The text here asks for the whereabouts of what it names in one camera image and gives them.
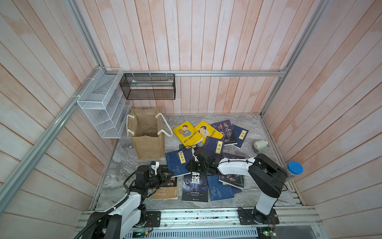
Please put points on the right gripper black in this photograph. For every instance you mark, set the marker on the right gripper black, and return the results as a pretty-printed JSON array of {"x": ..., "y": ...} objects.
[{"x": 190, "y": 167}]

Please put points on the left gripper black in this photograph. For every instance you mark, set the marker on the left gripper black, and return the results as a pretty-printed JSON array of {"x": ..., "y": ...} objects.
[{"x": 165, "y": 179}]

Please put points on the blue book Han Feizi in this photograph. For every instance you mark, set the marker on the blue book Han Feizi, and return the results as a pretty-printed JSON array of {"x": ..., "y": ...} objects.
[{"x": 178, "y": 160}]

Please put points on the brown book Scroll Marked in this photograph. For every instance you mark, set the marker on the brown book Scroll Marked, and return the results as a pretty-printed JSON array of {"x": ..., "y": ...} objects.
[{"x": 169, "y": 191}]

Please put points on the brown canvas tote bag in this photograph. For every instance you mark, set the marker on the brown canvas tote bag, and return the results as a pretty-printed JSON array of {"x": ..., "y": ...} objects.
[{"x": 147, "y": 130}]

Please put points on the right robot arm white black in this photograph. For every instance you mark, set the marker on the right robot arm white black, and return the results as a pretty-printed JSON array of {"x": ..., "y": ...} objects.
[{"x": 267, "y": 174}]

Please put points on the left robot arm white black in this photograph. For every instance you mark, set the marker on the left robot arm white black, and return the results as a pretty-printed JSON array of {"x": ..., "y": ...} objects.
[{"x": 130, "y": 211}]

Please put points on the blue book yellow label middle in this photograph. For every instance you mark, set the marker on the blue book yellow label middle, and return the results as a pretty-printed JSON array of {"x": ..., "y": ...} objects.
[{"x": 214, "y": 146}]

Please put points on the black wolf book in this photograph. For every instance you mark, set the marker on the black wolf book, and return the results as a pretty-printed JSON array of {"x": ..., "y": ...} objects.
[{"x": 195, "y": 187}]

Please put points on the blue book bottom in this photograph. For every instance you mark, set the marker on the blue book bottom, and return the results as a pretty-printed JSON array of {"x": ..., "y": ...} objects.
[{"x": 218, "y": 191}]

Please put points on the yellow book left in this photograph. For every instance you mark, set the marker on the yellow book left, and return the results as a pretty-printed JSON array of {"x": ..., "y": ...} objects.
[{"x": 188, "y": 134}]

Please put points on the dark portrait book near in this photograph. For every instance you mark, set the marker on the dark portrait book near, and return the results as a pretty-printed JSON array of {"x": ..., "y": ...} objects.
[{"x": 232, "y": 179}]

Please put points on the dark portrait book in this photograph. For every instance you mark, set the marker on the dark portrait book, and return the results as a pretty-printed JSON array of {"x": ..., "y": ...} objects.
[
  {"x": 225, "y": 127},
  {"x": 232, "y": 179}
]

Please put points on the yellow book right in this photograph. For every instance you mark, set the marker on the yellow book right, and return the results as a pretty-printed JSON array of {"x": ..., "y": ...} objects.
[{"x": 207, "y": 130}]

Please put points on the dark portrait book far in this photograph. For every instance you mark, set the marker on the dark portrait book far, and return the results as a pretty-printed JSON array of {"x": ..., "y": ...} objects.
[{"x": 225, "y": 127}]

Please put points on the small blue book far right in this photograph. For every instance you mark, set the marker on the small blue book far right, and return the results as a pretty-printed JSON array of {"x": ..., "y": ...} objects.
[{"x": 240, "y": 134}]

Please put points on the white tape roll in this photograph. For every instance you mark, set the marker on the white tape roll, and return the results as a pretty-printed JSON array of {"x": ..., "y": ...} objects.
[{"x": 260, "y": 145}]

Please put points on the clear tube blue cap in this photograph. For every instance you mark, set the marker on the clear tube blue cap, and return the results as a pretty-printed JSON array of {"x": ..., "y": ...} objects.
[{"x": 293, "y": 168}]

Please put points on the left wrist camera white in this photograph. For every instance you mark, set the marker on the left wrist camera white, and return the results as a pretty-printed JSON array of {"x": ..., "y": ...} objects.
[{"x": 154, "y": 165}]

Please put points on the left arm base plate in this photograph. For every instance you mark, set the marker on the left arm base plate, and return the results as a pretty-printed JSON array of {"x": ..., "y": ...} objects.
[{"x": 151, "y": 219}]

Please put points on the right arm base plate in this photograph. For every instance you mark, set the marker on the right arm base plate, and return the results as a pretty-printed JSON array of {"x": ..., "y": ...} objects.
[{"x": 252, "y": 217}]

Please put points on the black mesh wall basket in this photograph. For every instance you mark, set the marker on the black mesh wall basket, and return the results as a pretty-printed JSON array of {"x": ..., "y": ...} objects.
[{"x": 148, "y": 86}]

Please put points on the aluminium frame bar back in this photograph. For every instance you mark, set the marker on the aluminium frame bar back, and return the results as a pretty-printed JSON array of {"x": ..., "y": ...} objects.
[{"x": 206, "y": 73}]

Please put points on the white wire mesh shelf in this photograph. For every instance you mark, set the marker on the white wire mesh shelf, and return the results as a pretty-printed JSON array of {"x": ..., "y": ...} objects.
[{"x": 103, "y": 102}]

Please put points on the aluminium rail front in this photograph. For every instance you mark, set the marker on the aluminium rail front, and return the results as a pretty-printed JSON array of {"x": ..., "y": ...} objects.
[{"x": 228, "y": 217}]

